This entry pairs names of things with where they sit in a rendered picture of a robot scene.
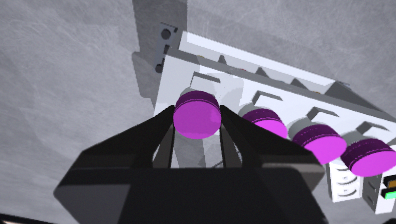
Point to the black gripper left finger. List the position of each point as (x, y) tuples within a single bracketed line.
[(135, 146)]

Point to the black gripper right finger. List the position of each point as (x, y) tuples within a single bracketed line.
[(260, 147)]

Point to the white tray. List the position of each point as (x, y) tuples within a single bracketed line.
[(372, 189)]

